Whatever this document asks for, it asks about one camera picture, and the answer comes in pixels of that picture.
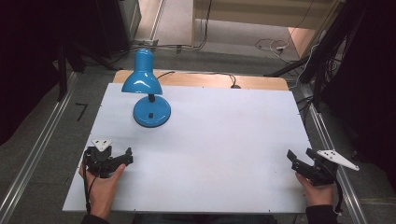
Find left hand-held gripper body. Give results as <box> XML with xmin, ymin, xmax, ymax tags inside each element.
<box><xmin>83</xmin><ymin>138</ymin><xmax>126</xmax><ymax>179</ymax></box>

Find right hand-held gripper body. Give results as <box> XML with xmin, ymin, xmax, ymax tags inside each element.
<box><xmin>291</xmin><ymin>148</ymin><xmax>361</xmax><ymax>188</ymax></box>

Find blue desk lamp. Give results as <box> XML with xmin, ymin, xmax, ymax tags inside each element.
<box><xmin>120</xmin><ymin>48</ymin><xmax>172</xmax><ymax>129</ymax></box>

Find person's right hand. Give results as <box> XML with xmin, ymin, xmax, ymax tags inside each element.
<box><xmin>294</xmin><ymin>172</ymin><xmax>336</xmax><ymax>207</ymax></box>

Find person's left hand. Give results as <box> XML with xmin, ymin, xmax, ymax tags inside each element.
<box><xmin>78</xmin><ymin>163</ymin><xmax>127</xmax><ymax>220</ymax></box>

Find white table cover board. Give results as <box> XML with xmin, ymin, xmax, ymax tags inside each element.
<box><xmin>62</xmin><ymin>82</ymin><xmax>313</xmax><ymax>215</ymax></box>

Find black metal stand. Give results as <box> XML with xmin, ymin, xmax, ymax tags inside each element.
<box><xmin>56</xmin><ymin>45</ymin><xmax>69</xmax><ymax>103</ymax></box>

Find black angled stand bars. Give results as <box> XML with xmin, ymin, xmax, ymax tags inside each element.
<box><xmin>263</xmin><ymin>0</ymin><xmax>372</xmax><ymax>110</ymax></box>

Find light wooden furniture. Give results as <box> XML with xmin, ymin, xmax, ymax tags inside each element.
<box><xmin>191</xmin><ymin>0</ymin><xmax>345</xmax><ymax>59</ymax></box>

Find aluminium floor rail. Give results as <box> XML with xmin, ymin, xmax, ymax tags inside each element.
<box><xmin>299</xmin><ymin>84</ymin><xmax>369</xmax><ymax>224</ymax></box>
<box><xmin>0</xmin><ymin>72</ymin><xmax>78</xmax><ymax>224</ymax></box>

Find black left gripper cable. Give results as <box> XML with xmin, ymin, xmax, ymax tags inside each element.
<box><xmin>81</xmin><ymin>148</ymin><xmax>98</xmax><ymax>215</ymax></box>

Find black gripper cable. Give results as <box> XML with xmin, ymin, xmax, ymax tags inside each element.
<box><xmin>333</xmin><ymin>179</ymin><xmax>345</xmax><ymax>217</ymax></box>
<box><xmin>81</xmin><ymin>148</ymin><xmax>98</xmax><ymax>215</ymax></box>

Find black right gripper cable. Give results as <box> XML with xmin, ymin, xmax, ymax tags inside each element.
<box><xmin>333</xmin><ymin>179</ymin><xmax>345</xmax><ymax>217</ymax></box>

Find black lamp cable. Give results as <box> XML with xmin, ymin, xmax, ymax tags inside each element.
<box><xmin>156</xmin><ymin>70</ymin><xmax>242</xmax><ymax>90</ymax></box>

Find white floor cable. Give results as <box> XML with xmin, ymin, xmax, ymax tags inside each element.
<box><xmin>254</xmin><ymin>37</ymin><xmax>291</xmax><ymax>61</ymax></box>

